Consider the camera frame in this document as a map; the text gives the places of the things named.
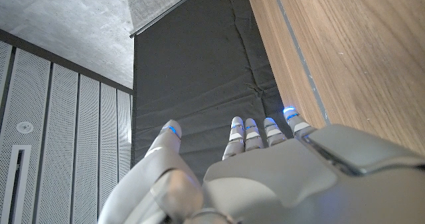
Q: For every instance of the black backdrop curtain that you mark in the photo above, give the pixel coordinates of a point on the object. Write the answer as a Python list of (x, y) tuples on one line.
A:
[(199, 77)]

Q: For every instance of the round white ceiling detector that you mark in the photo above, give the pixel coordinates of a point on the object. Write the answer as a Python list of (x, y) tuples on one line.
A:
[(25, 127)]

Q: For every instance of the wooden panel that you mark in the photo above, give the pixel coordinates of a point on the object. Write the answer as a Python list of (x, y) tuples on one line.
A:
[(300, 56)]

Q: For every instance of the white ceiling slot fixture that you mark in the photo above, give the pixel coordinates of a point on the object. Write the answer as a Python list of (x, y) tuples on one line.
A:
[(15, 184)]

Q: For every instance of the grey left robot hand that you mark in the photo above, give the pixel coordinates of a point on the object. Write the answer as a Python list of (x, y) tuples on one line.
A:
[(272, 184)]

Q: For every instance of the silver backdrop crossbar rod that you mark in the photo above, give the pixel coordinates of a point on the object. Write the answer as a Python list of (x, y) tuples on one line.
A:
[(162, 14)]

